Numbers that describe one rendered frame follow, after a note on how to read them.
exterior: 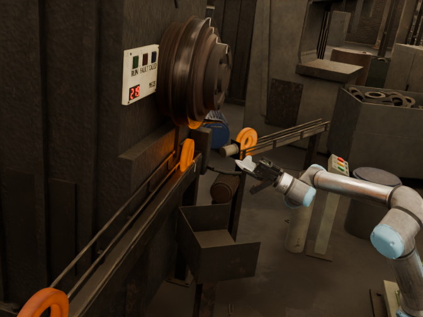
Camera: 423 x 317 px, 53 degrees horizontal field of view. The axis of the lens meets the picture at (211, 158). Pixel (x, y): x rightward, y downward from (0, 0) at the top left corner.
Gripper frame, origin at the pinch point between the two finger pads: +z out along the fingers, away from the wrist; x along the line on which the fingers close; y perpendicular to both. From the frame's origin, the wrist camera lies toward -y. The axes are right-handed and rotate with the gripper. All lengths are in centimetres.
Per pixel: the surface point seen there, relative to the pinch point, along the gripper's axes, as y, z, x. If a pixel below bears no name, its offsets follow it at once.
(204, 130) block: -1.9, 22.8, -20.8
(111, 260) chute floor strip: -21, 19, 71
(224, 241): -11.6, -10.5, 43.2
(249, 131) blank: 1.0, 3.1, -43.8
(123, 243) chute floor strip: -20, 20, 62
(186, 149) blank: -3.3, 22.9, 6.3
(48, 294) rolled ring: -5, 21, 107
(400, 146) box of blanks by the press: -1, -113, -203
